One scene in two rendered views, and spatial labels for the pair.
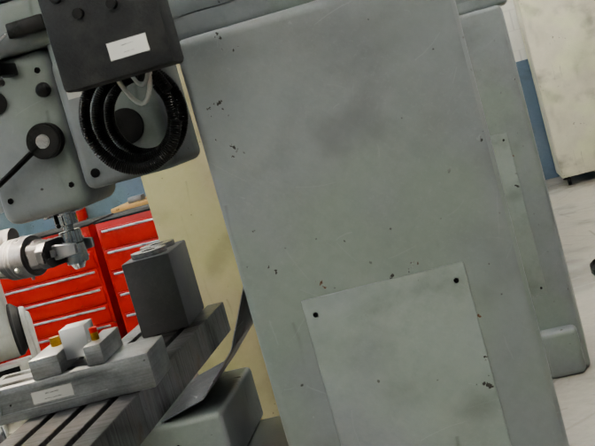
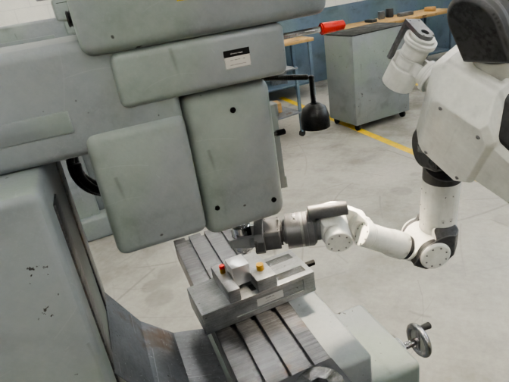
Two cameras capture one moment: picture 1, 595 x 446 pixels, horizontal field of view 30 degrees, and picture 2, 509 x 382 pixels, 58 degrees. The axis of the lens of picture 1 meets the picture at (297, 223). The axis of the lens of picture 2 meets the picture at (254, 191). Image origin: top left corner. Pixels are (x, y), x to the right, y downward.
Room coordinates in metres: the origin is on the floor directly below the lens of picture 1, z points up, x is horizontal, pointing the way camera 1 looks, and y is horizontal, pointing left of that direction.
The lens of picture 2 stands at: (3.22, 0.05, 1.81)
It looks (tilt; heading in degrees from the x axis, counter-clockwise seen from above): 24 degrees down; 154
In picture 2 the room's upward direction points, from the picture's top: 9 degrees counter-clockwise
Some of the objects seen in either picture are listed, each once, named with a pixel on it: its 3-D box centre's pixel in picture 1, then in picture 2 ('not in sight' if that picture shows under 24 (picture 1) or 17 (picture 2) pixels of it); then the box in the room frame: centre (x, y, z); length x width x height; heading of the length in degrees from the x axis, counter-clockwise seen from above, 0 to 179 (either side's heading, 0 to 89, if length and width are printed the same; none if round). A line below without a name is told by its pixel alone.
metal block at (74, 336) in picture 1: (79, 339); (238, 270); (2.17, 0.48, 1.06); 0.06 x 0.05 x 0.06; 174
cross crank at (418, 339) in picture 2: not in sight; (410, 343); (2.37, 0.95, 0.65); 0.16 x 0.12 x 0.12; 81
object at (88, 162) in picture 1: (128, 111); (142, 170); (2.26, 0.27, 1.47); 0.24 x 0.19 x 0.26; 171
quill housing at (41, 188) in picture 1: (42, 135); (224, 148); (2.29, 0.45, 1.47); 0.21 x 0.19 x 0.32; 171
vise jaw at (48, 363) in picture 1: (56, 357); (257, 270); (2.18, 0.53, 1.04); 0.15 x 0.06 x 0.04; 174
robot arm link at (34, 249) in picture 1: (42, 255); (279, 233); (2.34, 0.54, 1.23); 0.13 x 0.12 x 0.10; 150
